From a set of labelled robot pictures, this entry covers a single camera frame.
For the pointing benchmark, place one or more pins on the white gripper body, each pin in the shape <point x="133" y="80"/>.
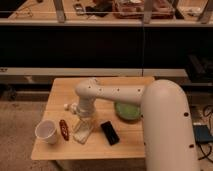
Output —
<point x="85" y="107"/>

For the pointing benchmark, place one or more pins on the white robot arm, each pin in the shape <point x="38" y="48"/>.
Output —
<point x="167" y="124"/>

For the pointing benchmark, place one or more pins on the green ceramic bowl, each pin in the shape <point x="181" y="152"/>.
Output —
<point x="127" y="112"/>

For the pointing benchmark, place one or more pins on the white plastic bottle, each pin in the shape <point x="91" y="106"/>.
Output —
<point x="71" y="107"/>

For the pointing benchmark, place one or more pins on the red brown snack bar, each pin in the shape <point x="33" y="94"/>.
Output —
<point x="64" y="129"/>

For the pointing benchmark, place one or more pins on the black smartphone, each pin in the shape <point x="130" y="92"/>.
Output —
<point x="110" y="133"/>

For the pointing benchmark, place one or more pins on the wooden table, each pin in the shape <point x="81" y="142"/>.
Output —
<point x="131" y="144"/>

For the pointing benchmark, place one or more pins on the white paper cup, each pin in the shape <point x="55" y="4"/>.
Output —
<point x="46" y="131"/>

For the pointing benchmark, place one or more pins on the wooden shelf with clutter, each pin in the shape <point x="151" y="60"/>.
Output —
<point x="107" y="12"/>

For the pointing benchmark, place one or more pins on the dark blue floor box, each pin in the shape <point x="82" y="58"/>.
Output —
<point x="202" y="134"/>

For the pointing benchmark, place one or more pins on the black box right background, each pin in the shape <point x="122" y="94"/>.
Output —
<point x="199" y="69"/>

